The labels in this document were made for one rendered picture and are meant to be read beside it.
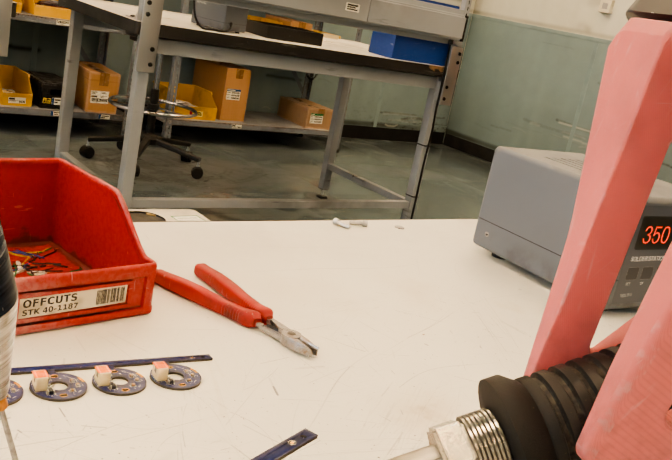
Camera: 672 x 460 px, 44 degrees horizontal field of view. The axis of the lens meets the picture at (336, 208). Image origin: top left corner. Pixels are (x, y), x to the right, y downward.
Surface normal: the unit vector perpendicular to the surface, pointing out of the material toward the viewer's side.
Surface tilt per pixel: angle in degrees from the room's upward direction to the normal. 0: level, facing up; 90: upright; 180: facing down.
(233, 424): 0
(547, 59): 90
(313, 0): 90
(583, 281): 87
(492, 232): 90
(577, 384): 31
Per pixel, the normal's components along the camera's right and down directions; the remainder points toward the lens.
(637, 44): -0.92, -0.26
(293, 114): -0.81, -0.04
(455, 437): -0.11, -0.65
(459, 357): 0.19, -0.95
